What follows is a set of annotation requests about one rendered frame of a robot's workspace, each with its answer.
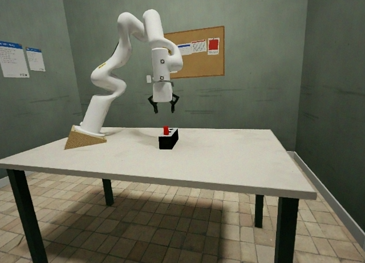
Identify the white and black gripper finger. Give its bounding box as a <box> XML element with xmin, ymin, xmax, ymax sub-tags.
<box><xmin>148</xmin><ymin>95</ymin><xmax>158</xmax><ymax>113</ymax></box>
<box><xmin>170</xmin><ymin>93</ymin><xmax>179</xmax><ymax>113</ymax></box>

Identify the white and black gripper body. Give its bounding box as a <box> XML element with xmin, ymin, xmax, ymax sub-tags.
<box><xmin>153</xmin><ymin>82</ymin><xmax>173</xmax><ymax>102</ymax></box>

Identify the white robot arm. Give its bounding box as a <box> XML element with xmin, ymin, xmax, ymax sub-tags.
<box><xmin>74</xmin><ymin>10</ymin><xmax>183</xmax><ymax>137</ymax></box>

